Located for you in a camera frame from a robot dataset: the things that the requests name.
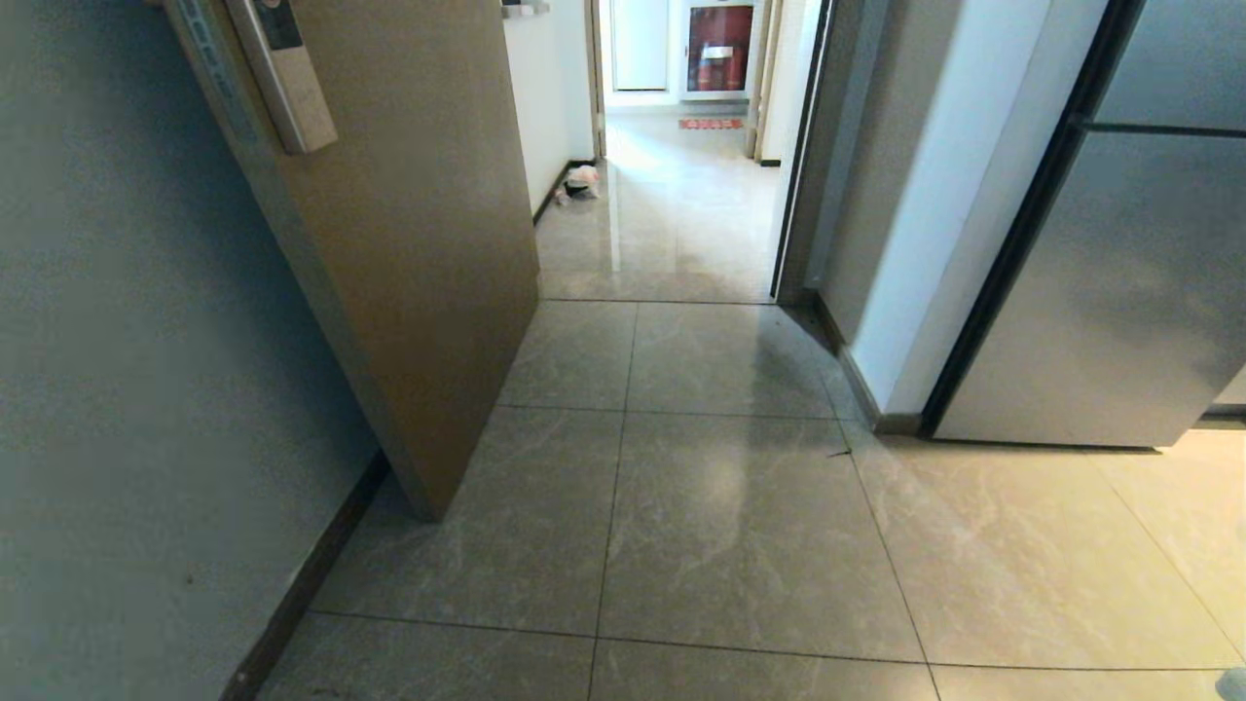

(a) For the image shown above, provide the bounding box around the white trash bag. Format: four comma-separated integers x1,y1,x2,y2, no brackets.
555,165,602,205

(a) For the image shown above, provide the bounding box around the brown wooden door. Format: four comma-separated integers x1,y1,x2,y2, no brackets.
162,0,541,523

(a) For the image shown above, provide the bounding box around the white door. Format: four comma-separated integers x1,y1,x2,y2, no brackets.
610,0,671,92

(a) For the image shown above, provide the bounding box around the silver electronic door lock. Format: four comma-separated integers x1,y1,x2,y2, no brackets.
226,0,339,156

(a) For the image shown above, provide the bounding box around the grey steel refrigerator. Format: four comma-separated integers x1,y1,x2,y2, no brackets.
921,0,1246,450

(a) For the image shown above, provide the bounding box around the red fire hose cabinet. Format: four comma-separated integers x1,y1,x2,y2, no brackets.
680,2,759,100

